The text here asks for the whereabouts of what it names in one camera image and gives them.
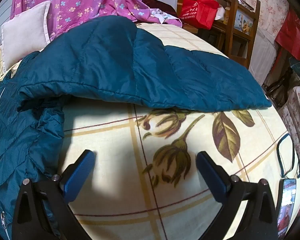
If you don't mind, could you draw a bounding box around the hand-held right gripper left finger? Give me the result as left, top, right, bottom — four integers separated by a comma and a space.
11, 149, 96, 240

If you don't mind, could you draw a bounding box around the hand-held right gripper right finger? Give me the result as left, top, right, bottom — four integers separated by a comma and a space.
195, 151, 278, 240

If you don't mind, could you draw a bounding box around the teal quilted jacket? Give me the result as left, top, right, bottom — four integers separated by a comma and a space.
0, 15, 272, 240

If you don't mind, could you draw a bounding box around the cream floral checked bedsheet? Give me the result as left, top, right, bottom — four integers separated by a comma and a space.
0, 22, 300, 240

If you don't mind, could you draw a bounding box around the smartphone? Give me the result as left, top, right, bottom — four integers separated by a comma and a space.
276, 178, 297, 239

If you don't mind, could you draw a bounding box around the rose print furniture cover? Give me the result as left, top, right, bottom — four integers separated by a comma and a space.
277, 86, 300, 205

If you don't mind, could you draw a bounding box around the white lace edged cloth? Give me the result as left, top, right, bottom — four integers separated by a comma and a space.
249, 26, 278, 85

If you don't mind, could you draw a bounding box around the white pillow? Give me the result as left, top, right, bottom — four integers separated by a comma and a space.
0, 0, 52, 72

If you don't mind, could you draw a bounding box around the wooden shelf rack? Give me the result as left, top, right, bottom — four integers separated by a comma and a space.
207, 0, 261, 68

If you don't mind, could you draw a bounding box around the red cloth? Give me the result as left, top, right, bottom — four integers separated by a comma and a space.
275, 9, 300, 66

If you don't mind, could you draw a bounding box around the red shopping bag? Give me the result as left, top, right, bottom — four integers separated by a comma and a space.
179, 0, 220, 30

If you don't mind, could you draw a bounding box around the pink flower print quilt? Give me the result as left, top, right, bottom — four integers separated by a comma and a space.
11, 0, 183, 40

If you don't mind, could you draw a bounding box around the pale rose print cloth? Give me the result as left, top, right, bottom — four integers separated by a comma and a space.
240, 0, 289, 43

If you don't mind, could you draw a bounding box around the blue lanyard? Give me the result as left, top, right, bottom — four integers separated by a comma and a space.
277, 133, 300, 178

